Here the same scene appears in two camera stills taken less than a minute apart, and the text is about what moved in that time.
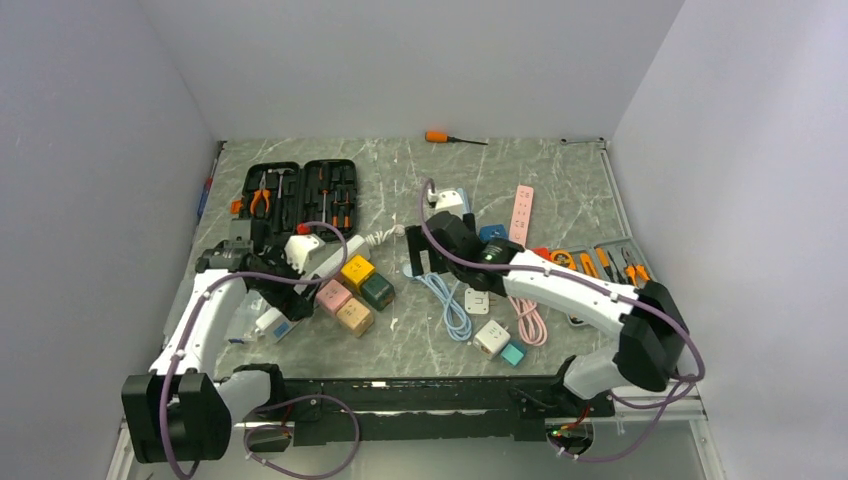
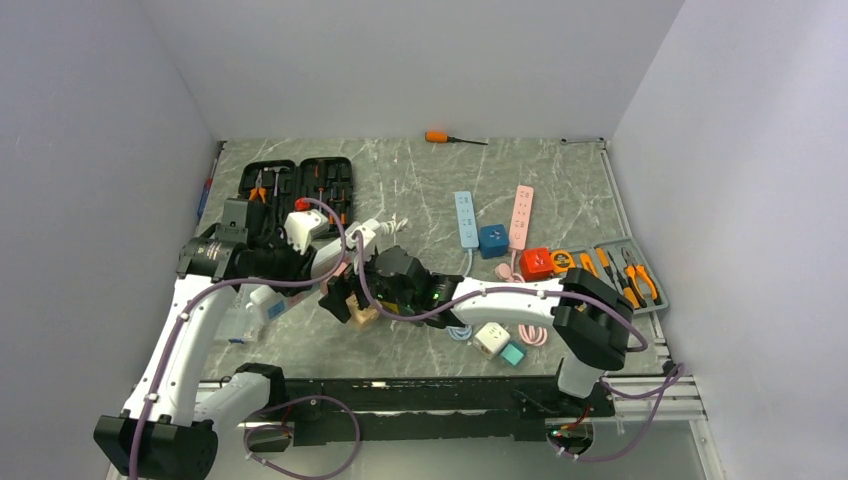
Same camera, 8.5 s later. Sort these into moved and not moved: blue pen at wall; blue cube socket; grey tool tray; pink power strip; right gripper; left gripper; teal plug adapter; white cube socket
Moved: left gripper; right gripper
Not moved: white cube socket; blue cube socket; pink power strip; grey tool tray; blue pen at wall; teal plug adapter
